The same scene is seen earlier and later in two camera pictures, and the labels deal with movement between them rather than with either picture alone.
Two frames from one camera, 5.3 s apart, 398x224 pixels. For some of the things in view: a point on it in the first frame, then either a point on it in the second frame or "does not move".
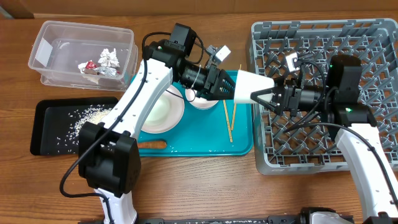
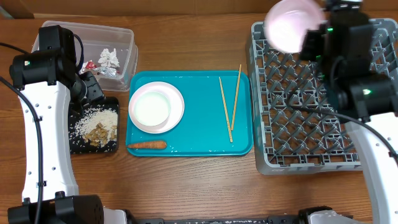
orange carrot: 151,144 does not move
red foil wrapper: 90,68 does not move
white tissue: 109,58 does not move
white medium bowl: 198,102 -> 286,21
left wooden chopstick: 228,122 does not move
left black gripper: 213,83 -> 96,93
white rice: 93,113 does not move
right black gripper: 277,106 -> 306,51
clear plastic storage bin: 84,56 does not move
